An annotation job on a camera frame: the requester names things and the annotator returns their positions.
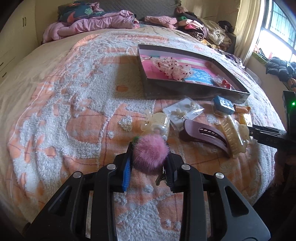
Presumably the orange spiral hair tie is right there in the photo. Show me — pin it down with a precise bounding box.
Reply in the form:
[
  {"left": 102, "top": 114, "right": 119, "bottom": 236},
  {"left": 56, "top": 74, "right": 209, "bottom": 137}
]
[{"left": 233, "top": 104, "right": 252, "bottom": 115}]

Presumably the cream large claw clip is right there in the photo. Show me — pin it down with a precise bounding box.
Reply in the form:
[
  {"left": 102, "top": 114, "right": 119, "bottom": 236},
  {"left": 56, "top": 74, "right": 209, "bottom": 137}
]
[{"left": 220, "top": 115, "right": 250, "bottom": 158}]

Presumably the red cherry hair clips pack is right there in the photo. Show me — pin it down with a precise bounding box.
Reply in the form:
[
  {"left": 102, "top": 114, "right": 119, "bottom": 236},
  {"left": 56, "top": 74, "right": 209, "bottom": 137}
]
[{"left": 212, "top": 75, "right": 235, "bottom": 90}]

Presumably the mauve oval hair clip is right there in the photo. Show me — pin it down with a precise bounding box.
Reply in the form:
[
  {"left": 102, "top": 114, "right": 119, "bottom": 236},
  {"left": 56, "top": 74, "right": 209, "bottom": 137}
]
[{"left": 179, "top": 119, "right": 231, "bottom": 158}]

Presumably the pink pompom hair clip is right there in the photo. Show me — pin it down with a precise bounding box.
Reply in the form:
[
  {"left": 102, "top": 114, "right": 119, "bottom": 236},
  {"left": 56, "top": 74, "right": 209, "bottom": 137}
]
[{"left": 132, "top": 134, "right": 169, "bottom": 186}]

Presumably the cream pearl claw clip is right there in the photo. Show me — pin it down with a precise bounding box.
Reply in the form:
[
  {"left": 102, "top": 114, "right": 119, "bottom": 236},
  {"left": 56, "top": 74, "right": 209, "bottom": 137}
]
[{"left": 140, "top": 109, "right": 170, "bottom": 141}]

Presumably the sheer pink bow hair clip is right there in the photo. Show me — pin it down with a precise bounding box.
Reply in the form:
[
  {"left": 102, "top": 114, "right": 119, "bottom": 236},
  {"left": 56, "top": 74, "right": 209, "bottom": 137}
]
[{"left": 150, "top": 57, "right": 194, "bottom": 81}]

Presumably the black puffer jacket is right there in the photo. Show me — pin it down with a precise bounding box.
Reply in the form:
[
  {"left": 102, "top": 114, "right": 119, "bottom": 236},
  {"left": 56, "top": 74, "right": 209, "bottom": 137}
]
[{"left": 265, "top": 57, "right": 296, "bottom": 82}]

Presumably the window with grille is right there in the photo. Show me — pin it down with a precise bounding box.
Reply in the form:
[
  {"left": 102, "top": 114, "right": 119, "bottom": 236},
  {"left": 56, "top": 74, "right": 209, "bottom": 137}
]
[{"left": 254, "top": 1, "right": 295, "bottom": 62}]

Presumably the earring card in plastic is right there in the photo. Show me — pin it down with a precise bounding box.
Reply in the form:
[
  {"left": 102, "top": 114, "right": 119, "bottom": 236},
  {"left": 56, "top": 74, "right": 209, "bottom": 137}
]
[{"left": 163, "top": 98, "right": 204, "bottom": 131}]

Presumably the cream curtain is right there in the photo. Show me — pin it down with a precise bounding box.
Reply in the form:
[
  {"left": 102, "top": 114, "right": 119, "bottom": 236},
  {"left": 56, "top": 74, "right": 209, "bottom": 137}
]
[{"left": 234, "top": 0, "right": 265, "bottom": 66}]

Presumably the pile of mixed clothes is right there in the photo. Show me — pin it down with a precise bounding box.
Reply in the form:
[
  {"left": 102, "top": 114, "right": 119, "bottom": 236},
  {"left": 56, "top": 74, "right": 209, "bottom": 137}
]
[{"left": 175, "top": 6, "right": 236, "bottom": 53}]

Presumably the black shallow box pink lining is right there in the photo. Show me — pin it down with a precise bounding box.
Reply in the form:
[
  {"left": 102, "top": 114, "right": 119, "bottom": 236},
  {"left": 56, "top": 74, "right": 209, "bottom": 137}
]
[{"left": 137, "top": 45, "right": 250, "bottom": 103}]

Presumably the white orange textured blanket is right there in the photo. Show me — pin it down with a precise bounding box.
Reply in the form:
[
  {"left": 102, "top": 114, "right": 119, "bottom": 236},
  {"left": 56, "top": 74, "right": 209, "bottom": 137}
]
[{"left": 5, "top": 29, "right": 286, "bottom": 241}]

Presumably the bed with beige sheet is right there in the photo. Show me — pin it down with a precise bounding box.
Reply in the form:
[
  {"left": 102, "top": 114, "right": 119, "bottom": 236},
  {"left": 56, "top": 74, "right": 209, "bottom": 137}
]
[{"left": 0, "top": 22, "right": 287, "bottom": 241}]

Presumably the pink knitted garment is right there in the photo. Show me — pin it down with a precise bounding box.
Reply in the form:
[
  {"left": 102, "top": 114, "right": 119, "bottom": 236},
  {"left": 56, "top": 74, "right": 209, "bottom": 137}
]
[{"left": 144, "top": 16, "right": 178, "bottom": 29}]

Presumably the grey quilted headboard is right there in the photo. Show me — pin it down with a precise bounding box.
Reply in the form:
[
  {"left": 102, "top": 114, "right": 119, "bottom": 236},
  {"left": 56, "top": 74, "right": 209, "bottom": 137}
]
[{"left": 85, "top": 0, "right": 182, "bottom": 20}]

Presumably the pink crumpled duvet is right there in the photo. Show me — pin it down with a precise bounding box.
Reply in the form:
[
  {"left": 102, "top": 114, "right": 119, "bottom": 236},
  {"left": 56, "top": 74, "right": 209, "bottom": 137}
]
[{"left": 42, "top": 10, "right": 140, "bottom": 44}]

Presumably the cream built-in wardrobe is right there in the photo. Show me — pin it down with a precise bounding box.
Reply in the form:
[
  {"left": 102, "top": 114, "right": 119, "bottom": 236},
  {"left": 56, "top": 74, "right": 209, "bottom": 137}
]
[{"left": 1, "top": 1, "right": 38, "bottom": 82}]

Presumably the dark floral pillow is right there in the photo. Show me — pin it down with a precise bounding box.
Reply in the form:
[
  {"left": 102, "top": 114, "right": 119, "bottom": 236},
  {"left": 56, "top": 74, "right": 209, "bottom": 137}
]
[{"left": 58, "top": 1, "right": 105, "bottom": 23}]

